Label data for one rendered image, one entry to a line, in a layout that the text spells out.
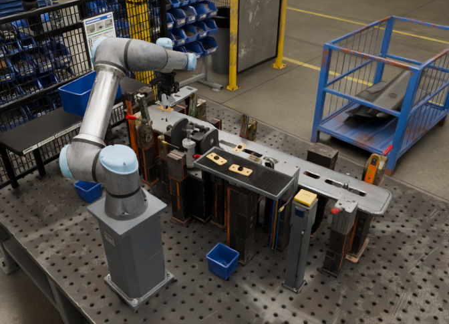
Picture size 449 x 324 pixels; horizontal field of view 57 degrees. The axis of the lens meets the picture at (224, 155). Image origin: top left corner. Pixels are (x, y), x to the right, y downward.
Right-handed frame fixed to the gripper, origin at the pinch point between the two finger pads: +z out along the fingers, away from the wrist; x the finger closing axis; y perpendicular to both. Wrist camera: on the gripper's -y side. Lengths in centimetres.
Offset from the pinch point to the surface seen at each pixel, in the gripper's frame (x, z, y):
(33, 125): -46, 7, -48
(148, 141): -17.1, 12.2, 3.0
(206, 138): -25, -9, 45
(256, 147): 5, 8, 53
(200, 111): 18.4, 9.0, 8.4
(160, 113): 4.4, 9.3, -8.6
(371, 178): 12, 6, 106
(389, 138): 197, 90, 78
